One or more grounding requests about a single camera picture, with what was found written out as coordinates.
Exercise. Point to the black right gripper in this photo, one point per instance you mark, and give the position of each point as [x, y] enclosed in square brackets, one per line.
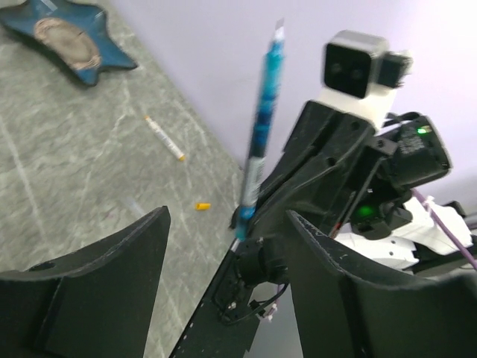
[325, 168]

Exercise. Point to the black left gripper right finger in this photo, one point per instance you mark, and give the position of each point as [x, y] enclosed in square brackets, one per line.
[347, 305]

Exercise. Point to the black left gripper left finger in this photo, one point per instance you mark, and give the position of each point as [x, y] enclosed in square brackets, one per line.
[94, 302]

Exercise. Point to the blue pen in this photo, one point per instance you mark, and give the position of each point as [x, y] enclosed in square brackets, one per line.
[268, 93]

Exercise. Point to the white orange pen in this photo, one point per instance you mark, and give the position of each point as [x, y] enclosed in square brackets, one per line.
[165, 139]

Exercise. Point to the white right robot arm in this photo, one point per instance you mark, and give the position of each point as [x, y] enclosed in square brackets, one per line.
[393, 224]

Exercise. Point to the orange pen cap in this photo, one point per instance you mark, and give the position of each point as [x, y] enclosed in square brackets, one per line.
[202, 206]

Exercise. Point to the blue star-shaped dish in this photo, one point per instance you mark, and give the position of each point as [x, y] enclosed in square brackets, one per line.
[75, 33]

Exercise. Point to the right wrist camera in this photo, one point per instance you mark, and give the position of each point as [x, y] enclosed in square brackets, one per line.
[361, 75]

